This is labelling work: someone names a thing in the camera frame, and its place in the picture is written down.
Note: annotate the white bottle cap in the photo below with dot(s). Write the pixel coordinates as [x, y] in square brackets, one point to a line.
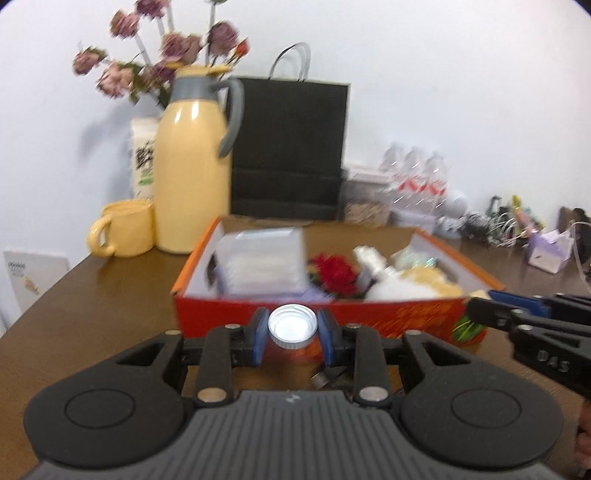
[293, 325]

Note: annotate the yellow block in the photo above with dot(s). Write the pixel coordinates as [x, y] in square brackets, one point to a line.
[478, 293]

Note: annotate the red artificial flower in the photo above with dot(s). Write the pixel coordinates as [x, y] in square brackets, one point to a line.
[334, 274]

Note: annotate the white robot-shaped speaker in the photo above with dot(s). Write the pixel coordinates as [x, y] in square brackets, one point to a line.
[455, 203]

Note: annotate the yellow mug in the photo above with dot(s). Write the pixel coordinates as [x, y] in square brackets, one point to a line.
[131, 230]

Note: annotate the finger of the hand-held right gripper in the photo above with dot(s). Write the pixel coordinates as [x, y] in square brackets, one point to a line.
[512, 298]
[494, 314]

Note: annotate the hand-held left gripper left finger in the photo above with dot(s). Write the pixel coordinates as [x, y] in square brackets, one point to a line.
[261, 337]

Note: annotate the white towel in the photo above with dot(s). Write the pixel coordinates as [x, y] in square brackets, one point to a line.
[392, 288]

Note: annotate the clear jar of seeds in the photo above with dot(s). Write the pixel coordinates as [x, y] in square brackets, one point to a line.
[367, 212]

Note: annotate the yellow thermos jug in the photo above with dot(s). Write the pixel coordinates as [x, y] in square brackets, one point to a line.
[191, 184]

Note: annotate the flat white box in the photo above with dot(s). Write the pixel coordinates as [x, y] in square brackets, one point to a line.
[369, 173]

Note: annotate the black paper bag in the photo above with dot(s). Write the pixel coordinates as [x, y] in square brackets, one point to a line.
[291, 147]

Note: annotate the colourful snack packets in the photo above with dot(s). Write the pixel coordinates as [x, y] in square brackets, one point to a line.
[524, 214]

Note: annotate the red cardboard box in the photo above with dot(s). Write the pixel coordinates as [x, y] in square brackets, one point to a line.
[207, 318]

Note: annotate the dried pink rose bouquet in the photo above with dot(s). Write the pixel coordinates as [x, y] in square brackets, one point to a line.
[178, 44]

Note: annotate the white milk carton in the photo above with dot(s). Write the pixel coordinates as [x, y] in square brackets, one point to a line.
[143, 161]

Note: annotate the clear plastic container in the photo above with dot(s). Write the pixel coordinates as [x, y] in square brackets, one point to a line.
[263, 263]

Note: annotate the white booklet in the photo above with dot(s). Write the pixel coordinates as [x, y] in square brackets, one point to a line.
[32, 277]

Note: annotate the tan and white plush toy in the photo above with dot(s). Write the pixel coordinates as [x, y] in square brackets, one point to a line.
[434, 281]

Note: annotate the brown bag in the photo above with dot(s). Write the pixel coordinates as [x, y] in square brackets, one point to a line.
[579, 221]

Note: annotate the purple tissue box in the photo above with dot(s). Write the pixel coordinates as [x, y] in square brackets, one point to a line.
[547, 254]

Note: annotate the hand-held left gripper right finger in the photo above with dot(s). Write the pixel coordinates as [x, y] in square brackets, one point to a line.
[325, 339]

